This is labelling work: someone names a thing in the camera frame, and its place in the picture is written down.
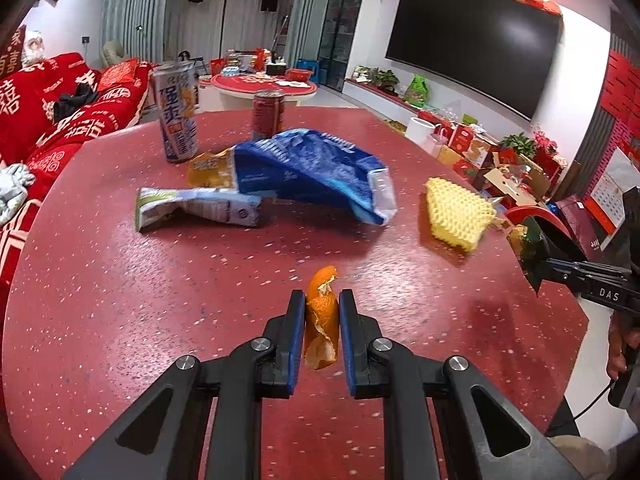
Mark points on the red patterned square cushion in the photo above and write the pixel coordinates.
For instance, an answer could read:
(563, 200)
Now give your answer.
(119, 74)

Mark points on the round table with red cover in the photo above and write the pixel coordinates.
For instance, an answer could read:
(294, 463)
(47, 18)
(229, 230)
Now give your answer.
(260, 87)

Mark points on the red drink can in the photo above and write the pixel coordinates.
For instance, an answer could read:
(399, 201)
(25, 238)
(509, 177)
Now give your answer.
(267, 115)

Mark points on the leafy green potted plant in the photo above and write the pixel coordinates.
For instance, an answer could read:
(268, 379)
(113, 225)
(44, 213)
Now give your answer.
(517, 145)

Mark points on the red covered sofa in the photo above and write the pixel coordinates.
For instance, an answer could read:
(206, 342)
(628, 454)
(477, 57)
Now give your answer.
(30, 110)

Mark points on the stuffed doll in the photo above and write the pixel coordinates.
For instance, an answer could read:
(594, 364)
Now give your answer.
(34, 50)

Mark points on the dark glass cabinet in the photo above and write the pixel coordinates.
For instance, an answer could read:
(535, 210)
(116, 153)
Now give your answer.
(345, 25)

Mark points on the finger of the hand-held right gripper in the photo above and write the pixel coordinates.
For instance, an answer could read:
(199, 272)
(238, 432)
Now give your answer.
(560, 282)
(562, 266)

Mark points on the red basin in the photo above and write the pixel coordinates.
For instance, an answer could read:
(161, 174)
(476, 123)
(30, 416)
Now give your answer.
(301, 74)

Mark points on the maroon gift bag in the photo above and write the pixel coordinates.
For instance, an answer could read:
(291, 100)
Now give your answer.
(580, 225)

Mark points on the open cardboard box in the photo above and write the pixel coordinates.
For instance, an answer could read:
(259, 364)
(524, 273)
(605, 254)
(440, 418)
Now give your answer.
(515, 182)

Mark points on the red paper wall decoration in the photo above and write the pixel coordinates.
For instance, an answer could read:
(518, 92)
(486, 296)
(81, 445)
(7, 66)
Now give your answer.
(622, 95)

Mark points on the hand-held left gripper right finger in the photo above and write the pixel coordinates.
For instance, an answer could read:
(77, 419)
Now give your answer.
(347, 340)

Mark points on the dark red lettered cushion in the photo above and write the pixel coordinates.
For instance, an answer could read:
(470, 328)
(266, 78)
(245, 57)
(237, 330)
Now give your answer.
(12, 52)

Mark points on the yellow snack wrapper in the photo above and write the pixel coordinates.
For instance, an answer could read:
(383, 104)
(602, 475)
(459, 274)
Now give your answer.
(210, 172)

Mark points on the person's leg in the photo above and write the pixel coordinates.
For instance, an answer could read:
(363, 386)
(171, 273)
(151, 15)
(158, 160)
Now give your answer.
(575, 460)

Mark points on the light blue cloth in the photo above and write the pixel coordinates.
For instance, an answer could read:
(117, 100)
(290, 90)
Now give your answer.
(12, 190)

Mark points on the blue plastic bag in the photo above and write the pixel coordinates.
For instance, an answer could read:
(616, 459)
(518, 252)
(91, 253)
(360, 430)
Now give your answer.
(300, 170)

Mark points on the orange peel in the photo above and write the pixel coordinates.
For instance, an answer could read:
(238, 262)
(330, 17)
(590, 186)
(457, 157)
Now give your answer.
(320, 330)

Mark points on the tall white drink can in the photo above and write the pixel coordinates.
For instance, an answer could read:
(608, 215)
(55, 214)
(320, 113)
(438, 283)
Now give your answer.
(175, 115)

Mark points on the white low television bench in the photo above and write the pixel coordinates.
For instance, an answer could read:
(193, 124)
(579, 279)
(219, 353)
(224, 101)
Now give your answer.
(385, 97)

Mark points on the white cylindrical bin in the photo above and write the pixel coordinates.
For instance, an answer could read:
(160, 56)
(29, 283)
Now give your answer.
(420, 132)

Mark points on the yellow foam fruit net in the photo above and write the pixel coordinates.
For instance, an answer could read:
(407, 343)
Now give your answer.
(455, 215)

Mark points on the person's right hand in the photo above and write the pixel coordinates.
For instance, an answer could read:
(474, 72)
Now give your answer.
(617, 355)

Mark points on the blue plastic stool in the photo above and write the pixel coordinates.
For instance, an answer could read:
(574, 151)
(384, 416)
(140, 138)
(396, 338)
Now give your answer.
(307, 67)

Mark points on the white drink carton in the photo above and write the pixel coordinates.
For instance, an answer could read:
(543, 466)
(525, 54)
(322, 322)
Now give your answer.
(200, 205)

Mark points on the red tomato print box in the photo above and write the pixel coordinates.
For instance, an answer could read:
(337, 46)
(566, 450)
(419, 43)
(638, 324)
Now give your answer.
(455, 165)

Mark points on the black trash bin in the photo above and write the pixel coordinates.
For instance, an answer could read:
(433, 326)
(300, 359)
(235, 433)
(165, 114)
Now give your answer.
(565, 240)

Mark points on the green bag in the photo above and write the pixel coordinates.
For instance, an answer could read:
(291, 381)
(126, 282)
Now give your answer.
(417, 92)

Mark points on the black wall television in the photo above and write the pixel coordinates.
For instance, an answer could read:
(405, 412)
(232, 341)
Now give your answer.
(470, 50)

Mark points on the wall calendar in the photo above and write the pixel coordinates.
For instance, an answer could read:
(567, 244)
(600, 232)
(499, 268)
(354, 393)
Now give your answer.
(607, 195)

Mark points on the brown snack wrapper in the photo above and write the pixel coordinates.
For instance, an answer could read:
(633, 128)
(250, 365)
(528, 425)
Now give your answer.
(517, 240)

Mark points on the black cloth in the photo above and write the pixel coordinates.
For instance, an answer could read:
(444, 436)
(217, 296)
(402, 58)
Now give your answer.
(75, 102)

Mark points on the grey curtain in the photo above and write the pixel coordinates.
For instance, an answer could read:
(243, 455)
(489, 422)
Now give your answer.
(304, 15)
(135, 15)

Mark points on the dark green packet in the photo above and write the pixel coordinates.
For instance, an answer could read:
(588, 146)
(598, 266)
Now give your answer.
(534, 270)

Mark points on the pink flower bouquet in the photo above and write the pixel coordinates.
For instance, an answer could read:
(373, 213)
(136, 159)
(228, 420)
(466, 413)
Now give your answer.
(545, 142)

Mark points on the beige armchair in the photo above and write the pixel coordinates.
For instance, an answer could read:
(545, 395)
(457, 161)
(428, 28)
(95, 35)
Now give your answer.
(112, 55)

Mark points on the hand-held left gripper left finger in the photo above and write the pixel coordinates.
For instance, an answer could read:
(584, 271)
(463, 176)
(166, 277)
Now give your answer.
(297, 340)

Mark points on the white sheer curtain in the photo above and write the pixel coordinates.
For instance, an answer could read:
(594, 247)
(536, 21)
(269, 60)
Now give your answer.
(235, 30)

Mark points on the small potted plant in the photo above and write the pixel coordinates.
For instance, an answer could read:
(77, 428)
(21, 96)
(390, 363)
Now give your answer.
(384, 79)

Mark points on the red orange gift box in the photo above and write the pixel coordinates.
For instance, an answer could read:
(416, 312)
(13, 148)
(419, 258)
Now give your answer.
(470, 145)

